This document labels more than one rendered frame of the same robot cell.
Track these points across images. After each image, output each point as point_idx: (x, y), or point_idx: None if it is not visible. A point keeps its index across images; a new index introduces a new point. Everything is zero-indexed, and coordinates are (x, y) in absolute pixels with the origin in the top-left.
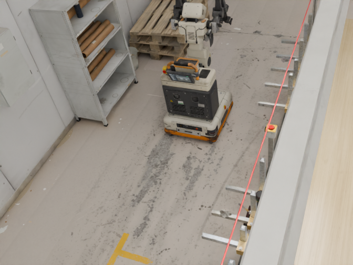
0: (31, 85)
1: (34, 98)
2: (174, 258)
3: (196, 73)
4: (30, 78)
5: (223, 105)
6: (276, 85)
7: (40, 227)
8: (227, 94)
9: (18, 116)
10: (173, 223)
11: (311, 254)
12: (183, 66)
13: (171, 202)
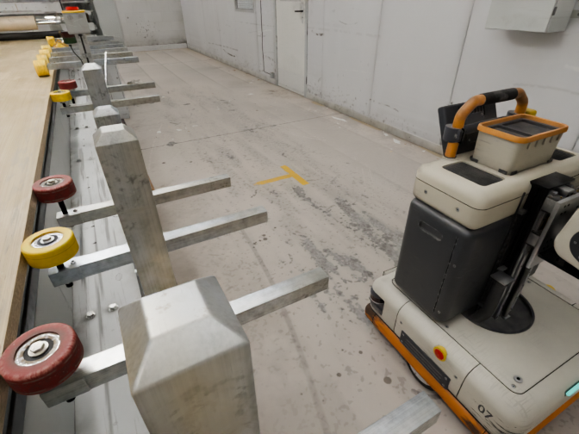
0: (533, 31)
1: (558, 87)
2: (237, 195)
3: (447, 124)
4: (543, 17)
5: (443, 345)
6: (217, 218)
7: (377, 153)
8: (497, 388)
9: (514, 80)
10: (275, 210)
11: (2, 83)
12: (501, 118)
13: (305, 221)
